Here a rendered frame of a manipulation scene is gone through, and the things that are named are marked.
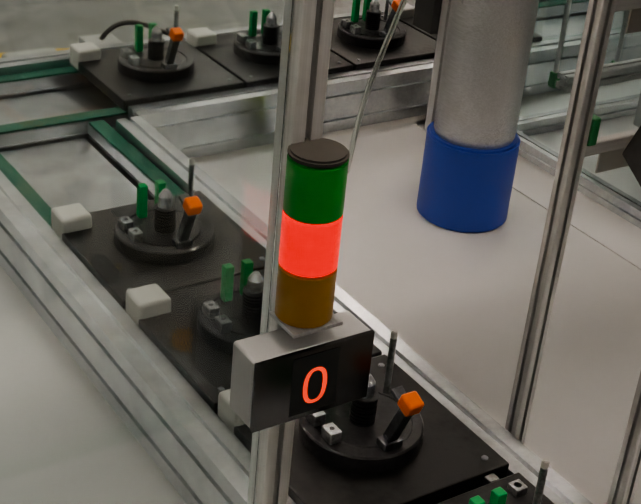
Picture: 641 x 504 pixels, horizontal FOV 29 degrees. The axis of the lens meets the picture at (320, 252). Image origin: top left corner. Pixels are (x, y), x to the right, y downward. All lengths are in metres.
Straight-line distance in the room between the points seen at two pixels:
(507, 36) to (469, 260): 0.36
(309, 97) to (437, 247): 1.06
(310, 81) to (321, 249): 0.14
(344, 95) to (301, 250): 1.40
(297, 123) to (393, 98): 1.48
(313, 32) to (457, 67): 1.05
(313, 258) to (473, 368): 0.77
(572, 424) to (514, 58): 0.61
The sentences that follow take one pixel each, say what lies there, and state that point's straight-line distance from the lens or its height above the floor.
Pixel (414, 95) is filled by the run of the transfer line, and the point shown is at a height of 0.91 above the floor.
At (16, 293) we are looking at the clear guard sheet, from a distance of 0.97.
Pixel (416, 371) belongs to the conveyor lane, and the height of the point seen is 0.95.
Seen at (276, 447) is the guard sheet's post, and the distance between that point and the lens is 1.18.
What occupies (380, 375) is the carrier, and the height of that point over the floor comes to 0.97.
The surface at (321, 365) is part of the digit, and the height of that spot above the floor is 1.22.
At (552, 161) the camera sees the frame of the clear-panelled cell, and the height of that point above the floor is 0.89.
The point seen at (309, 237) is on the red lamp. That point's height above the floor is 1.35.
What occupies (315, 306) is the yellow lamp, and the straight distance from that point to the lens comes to 1.05.
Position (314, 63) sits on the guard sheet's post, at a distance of 1.00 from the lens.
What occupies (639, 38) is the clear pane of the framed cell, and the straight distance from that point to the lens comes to 2.19.
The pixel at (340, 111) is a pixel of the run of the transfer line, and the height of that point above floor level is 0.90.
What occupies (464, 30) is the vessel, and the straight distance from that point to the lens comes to 1.99.
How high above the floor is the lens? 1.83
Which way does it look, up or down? 29 degrees down
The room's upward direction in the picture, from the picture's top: 6 degrees clockwise
